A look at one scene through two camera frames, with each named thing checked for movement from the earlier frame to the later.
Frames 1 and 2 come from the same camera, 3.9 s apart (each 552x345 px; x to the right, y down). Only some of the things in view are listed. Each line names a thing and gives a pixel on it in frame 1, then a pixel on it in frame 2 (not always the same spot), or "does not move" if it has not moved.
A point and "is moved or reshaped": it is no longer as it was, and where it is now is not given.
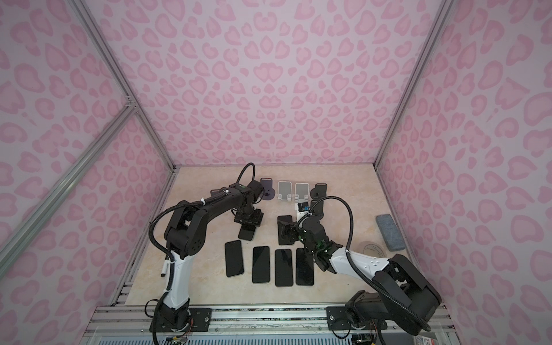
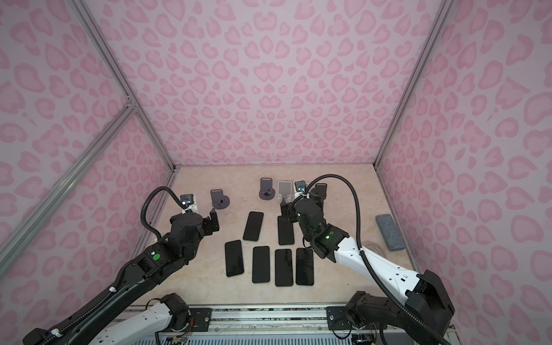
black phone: x=246 y=231 is moved or reshaped
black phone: x=283 y=267 does not move
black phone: x=282 y=220 does not move
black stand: x=319 y=191 does not move
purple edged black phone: x=304 y=267 does not move
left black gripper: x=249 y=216 -> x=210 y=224
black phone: x=233 y=258 does not move
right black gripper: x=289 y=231 -> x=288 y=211
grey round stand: x=269 y=191 does not move
